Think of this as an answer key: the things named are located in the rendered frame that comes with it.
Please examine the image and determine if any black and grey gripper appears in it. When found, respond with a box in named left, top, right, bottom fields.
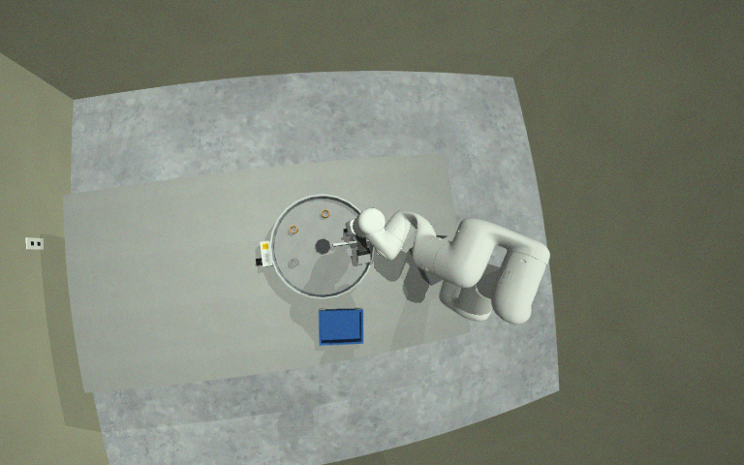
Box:
left=344, top=219, right=357, bottom=236

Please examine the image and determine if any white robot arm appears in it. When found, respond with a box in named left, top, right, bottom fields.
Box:
left=353, top=208, right=550, bottom=325

